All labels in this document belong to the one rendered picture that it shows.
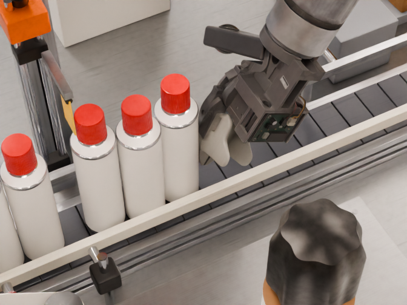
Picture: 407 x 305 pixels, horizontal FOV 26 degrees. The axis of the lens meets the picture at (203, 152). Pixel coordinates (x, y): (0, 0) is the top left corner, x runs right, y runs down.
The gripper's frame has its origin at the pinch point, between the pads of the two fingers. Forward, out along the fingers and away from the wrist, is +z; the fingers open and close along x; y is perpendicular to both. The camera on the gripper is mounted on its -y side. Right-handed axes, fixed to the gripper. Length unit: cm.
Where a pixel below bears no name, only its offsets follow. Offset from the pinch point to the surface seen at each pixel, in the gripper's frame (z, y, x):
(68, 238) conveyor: 14.3, 0.6, -14.1
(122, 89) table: 10.0, -23.2, 3.5
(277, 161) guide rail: -2.4, 4.3, 8.0
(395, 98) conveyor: -10.3, 0.1, 28.7
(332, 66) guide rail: -12.7, -3.1, 16.4
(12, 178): 2.1, 1.4, -26.4
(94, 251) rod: 10.8, 5.7, -14.2
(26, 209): 6.0, 2.6, -23.7
